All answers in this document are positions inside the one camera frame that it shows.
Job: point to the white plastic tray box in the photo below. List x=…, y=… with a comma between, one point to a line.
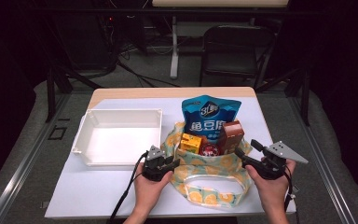
x=118, y=140

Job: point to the black equipment cabinet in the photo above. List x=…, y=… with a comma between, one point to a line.
x=84, y=40

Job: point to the brown drink carton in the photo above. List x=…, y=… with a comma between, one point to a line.
x=230, y=137

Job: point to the lemon print fabric bag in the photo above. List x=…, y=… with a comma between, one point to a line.
x=211, y=169

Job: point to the red round can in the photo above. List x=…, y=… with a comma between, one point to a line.
x=209, y=150

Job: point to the black metal stand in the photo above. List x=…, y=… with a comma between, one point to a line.
x=51, y=93
x=306, y=99

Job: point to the yellow small box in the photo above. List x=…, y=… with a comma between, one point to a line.
x=190, y=143

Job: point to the small white tag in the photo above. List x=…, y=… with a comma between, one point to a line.
x=294, y=189

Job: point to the black folding chair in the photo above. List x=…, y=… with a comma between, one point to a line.
x=233, y=62

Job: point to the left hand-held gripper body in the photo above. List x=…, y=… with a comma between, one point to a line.
x=154, y=168

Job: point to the blue snack pouch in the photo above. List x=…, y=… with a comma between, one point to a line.
x=209, y=115

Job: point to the desk with white leg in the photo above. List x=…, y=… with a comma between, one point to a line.
x=174, y=46

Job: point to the aluminium floor rail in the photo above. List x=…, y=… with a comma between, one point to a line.
x=21, y=174
x=323, y=168

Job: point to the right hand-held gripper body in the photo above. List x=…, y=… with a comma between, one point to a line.
x=273, y=165

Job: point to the person's right hand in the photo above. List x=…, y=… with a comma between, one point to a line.
x=275, y=193

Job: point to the person's left hand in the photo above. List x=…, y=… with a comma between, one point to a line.
x=149, y=194

